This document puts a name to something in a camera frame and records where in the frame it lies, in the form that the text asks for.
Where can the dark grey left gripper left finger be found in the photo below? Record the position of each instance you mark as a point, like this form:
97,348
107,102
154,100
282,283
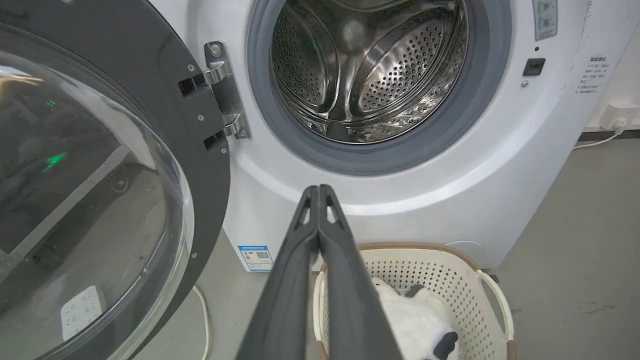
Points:
285,305

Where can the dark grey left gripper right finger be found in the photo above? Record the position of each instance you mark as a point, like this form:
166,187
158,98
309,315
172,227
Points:
350,305

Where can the white front-load washing machine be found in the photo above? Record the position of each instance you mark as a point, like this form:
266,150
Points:
450,150

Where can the washer door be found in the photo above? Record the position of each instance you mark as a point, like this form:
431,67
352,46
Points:
100,175

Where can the white black panda plush toy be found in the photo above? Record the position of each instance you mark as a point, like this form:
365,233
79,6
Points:
415,322

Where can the cream perforated laundry basket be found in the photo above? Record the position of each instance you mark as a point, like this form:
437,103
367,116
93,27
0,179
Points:
450,295

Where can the white power strip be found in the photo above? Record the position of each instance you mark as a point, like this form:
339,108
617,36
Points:
82,311

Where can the white wall socket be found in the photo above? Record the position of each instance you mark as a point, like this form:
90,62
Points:
619,114

